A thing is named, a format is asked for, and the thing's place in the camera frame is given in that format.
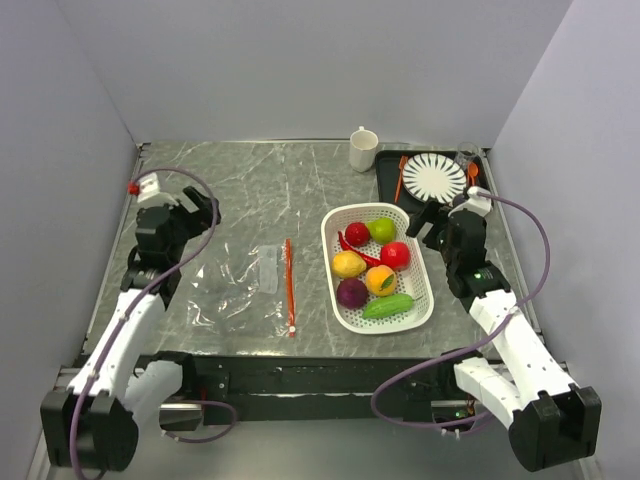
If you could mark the orange fruit with leaf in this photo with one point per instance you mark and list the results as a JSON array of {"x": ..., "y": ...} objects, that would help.
[{"x": 381, "y": 281}]

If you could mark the green bitter gourd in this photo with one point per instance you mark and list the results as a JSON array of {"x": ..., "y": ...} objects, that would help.
[{"x": 384, "y": 307}]

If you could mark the red wrinkled fruit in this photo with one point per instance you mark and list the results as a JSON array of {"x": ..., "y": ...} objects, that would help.
[{"x": 357, "y": 234}]

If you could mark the yellow lemon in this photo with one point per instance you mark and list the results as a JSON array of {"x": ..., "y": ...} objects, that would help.
[{"x": 348, "y": 264}]

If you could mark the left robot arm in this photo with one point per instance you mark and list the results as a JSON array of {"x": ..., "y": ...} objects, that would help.
[{"x": 95, "y": 422}]

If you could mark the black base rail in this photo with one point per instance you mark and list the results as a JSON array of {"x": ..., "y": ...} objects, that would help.
[{"x": 263, "y": 388}]

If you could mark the black tray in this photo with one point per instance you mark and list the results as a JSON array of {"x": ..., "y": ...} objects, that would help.
[{"x": 387, "y": 170}]

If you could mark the red apple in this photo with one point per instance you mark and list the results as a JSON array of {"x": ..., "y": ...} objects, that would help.
[{"x": 395, "y": 255}]

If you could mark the green pear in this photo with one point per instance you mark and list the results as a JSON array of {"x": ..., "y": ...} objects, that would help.
[{"x": 382, "y": 230}]

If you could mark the purple onion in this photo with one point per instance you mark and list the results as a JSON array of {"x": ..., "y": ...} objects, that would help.
[{"x": 352, "y": 293}]

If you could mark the striped white plate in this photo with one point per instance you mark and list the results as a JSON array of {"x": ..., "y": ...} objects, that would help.
[{"x": 432, "y": 176}]

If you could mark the white mug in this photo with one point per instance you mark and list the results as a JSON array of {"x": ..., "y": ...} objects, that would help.
[{"x": 363, "y": 145}]

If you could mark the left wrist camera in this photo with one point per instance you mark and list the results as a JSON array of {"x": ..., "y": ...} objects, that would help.
[{"x": 149, "y": 192}]

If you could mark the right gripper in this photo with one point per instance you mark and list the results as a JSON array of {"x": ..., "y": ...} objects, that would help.
[{"x": 417, "y": 221}]

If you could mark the red chili pepper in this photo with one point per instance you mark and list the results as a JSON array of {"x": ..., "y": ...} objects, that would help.
[{"x": 369, "y": 260}]

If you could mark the orange fork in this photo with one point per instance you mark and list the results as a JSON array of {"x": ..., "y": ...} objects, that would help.
[{"x": 399, "y": 186}]

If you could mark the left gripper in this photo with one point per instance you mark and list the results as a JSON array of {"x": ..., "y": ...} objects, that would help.
[{"x": 197, "y": 222}]

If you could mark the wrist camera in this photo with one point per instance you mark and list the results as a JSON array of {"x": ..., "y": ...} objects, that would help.
[
  {"x": 149, "y": 192},
  {"x": 475, "y": 200}
]

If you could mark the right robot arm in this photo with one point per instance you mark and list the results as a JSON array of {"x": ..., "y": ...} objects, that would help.
[{"x": 550, "y": 419}]

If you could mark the orange spoon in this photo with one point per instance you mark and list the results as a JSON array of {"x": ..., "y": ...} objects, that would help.
[{"x": 472, "y": 174}]

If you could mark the white perforated basket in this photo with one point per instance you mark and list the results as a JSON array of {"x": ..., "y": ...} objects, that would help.
[{"x": 413, "y": 281}]

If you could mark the clear zip top bag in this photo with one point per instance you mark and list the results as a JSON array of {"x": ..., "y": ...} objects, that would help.
[{"x": 245, "y": 292}]

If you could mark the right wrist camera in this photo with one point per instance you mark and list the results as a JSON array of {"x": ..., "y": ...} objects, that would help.
[{"x": 475, "y": 200}]

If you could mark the clear glass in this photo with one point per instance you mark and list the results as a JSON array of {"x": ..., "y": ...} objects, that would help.
[{"x": 466, "y": 154}]

